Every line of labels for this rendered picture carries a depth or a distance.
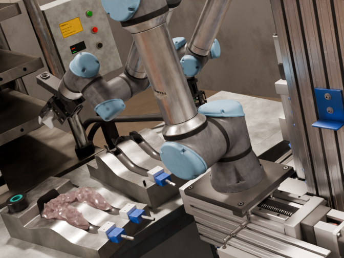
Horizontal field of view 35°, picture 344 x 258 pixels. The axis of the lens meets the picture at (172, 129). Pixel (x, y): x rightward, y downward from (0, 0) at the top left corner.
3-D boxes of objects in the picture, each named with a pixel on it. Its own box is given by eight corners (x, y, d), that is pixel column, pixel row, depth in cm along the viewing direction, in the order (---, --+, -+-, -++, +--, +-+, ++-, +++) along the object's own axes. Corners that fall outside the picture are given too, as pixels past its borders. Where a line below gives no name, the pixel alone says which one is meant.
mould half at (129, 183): (207, 176, 207) (198, 145, 201) (152, 210, 195) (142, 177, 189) (138, 148, 247) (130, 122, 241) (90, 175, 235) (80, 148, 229)
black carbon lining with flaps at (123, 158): (181, 164, 206) (174, 142, 202) (147, 184, 199) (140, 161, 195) (134, 145, 234) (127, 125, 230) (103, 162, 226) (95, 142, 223)
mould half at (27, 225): (151, 217, 190) (143, 190, 186) (102, 263, 173) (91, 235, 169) (59, 198, 222) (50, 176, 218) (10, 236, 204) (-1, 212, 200)
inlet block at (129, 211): (160, 221, 181) (156, 208, 179) (152, 230, 178) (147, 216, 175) (132, 215, 189) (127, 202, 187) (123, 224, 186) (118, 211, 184)
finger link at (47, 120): (43, 137, 172) (57, 121, 167) (31, 124, 172) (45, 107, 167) (49, 134, 174) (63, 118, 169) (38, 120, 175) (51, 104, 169)
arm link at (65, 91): (57, 78, 155) (78, 66, 160) (52, 85, 158) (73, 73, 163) (74, 97, 154) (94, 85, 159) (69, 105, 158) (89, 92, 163)
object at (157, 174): (183, 188, 189) (179, 175, 187) (171, 195, 187) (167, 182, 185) (161, 178, 200) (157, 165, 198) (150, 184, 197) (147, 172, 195)
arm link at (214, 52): (215, 65, 193) (186, 69, 197) (222, 54, 202) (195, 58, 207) (209, 44, 190) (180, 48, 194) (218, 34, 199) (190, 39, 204)
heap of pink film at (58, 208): (116, 204, 193) (110, 185, 190) (82, 233, 181) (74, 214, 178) (68, 195, 210) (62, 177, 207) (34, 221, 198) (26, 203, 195)
